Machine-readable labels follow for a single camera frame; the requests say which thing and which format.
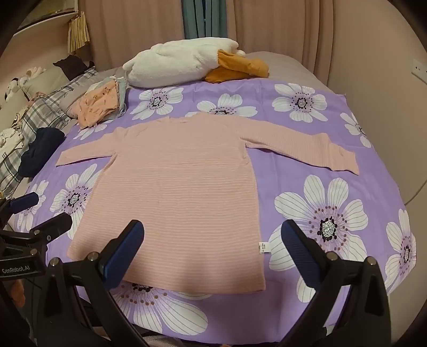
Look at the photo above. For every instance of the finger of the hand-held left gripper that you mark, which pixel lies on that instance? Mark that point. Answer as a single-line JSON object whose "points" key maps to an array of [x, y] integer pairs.
{"points": [[55, 223], [27, 200]]}

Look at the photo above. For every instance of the white plush goose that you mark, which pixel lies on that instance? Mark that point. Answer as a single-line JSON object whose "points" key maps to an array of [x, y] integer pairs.
{"points": [[173, 63]]}

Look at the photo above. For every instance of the folded peach printed cloth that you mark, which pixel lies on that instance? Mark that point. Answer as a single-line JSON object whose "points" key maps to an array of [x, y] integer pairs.
{"points": [[96, 103]]}

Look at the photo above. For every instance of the white printed pillow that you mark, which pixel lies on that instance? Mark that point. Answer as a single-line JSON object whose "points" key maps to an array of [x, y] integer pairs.
{"points": [[10, 133]]}

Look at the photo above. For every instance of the folded grey cloth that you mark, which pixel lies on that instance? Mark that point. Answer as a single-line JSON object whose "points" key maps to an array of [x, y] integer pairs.
{"points": [[122, 91]]}

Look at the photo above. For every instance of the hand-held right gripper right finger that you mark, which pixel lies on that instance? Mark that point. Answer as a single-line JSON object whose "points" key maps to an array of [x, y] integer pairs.
{"points": [[296, 247]]}

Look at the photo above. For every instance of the yellow striped hanging cloth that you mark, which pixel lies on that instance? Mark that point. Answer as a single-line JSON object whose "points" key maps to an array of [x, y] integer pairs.
{"points": [[78, 31]]}

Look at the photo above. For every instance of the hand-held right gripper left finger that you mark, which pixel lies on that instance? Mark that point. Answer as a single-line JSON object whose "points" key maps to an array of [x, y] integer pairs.
{"points": [[126, 247]]}

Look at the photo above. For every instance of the pink curtain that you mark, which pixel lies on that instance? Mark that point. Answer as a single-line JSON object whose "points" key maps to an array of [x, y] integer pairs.
{"points": [[140, 23], [273, 23]]}

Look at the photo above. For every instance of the black cushion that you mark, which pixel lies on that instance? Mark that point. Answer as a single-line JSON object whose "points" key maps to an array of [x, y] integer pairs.
{"points": [[71, 65]]}

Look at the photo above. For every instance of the dark navy cloth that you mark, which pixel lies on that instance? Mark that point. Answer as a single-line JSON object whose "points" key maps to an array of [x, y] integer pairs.
{"points": [[40, 146]]}

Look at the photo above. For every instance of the black and white plush toy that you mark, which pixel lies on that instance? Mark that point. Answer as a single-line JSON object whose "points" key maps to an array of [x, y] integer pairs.
{"points": [[15, 85]]}

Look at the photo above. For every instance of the pink striped sweater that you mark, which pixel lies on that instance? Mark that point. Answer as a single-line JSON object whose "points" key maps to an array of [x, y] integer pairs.
{"points": [[183, 187]]}

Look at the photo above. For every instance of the teal curtain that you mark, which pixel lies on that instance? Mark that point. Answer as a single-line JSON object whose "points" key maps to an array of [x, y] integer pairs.
{"points": [[200, 16]]}

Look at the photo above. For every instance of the purple floral blanket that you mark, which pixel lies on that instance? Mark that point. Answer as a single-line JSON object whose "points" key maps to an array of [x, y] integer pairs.
{"points": [[287, 166]]}

